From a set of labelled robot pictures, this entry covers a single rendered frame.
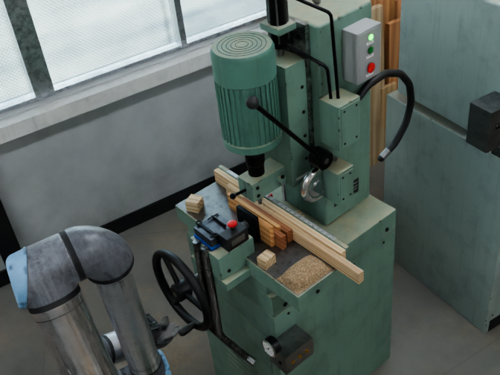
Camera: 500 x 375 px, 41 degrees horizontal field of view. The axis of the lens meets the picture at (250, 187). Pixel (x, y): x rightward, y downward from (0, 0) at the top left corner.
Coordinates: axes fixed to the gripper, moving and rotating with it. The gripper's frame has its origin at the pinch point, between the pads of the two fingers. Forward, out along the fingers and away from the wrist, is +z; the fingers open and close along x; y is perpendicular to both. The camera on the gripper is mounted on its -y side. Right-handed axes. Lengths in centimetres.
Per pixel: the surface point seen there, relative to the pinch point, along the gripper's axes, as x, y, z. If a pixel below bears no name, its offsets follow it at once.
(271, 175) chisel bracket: -1, 49, 28
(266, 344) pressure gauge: -22.9, 4.1, 17.0
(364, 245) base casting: -20, 26, 59
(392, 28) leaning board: 78, 71, 182
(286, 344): -23.7, 1.3, 25.4
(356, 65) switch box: -13, 88, 40
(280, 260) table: -17.2, 29.6, 21.3
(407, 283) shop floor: 1, -25, 135
